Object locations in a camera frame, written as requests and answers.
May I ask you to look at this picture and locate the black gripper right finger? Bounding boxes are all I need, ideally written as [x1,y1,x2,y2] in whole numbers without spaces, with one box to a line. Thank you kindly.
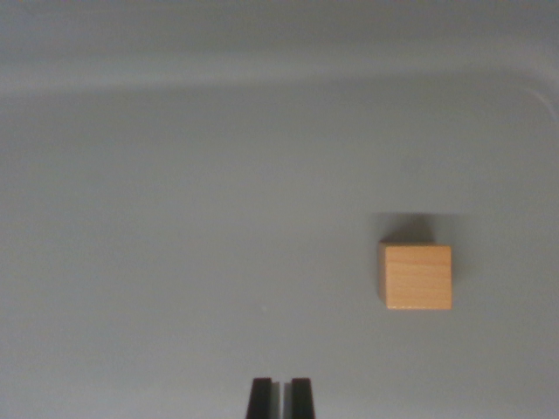
[283,377,317,419]

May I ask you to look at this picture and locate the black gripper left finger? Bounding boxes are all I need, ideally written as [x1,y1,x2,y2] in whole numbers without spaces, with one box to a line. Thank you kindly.
[246,378,282,419]

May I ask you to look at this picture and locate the wooden cube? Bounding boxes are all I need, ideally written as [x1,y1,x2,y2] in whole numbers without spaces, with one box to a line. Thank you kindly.
[377,239,453,312]

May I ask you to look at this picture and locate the grey plastic tray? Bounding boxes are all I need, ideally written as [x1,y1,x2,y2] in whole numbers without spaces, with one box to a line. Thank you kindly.
[0,0,559,419]

